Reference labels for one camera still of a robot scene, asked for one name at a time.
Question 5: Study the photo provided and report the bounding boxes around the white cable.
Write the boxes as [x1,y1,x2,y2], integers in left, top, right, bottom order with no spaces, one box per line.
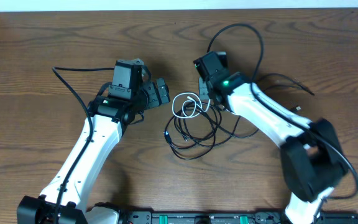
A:
[171,91,211,119]

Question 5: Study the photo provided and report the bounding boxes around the black USB cable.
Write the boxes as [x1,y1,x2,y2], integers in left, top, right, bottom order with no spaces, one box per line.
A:
[163,102,260,161]

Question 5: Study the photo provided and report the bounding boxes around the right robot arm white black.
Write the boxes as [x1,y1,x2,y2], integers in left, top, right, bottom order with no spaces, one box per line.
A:
[200,69,352,223]

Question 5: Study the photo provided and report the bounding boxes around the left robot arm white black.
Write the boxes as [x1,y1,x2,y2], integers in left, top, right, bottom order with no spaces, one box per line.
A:
[17,82,130,224]

